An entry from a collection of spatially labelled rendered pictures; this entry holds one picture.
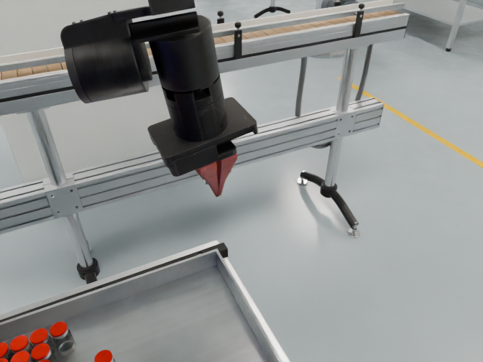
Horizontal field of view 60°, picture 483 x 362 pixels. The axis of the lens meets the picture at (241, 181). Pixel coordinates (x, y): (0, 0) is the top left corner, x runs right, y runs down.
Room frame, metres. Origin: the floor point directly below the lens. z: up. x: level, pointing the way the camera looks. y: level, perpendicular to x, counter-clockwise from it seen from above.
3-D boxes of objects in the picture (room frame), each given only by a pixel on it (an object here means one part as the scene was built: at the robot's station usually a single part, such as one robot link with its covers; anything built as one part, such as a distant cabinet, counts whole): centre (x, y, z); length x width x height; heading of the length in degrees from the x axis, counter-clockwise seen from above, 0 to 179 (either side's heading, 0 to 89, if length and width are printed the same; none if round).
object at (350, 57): (1.59, -0.43, 0.46); 0.09 x 0.09 x 0.77; 26
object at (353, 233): (1.59, -0.43, 0.07); 0.50 x 0.08 x 0.14; 26
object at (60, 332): (0.30, 0.23, 0.90); 0.02 x 0.02 x 0.05
